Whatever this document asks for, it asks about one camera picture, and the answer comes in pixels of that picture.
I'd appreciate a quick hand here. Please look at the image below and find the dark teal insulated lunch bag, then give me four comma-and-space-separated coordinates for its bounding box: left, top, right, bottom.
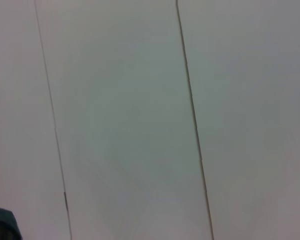
0, 206, 23, 240

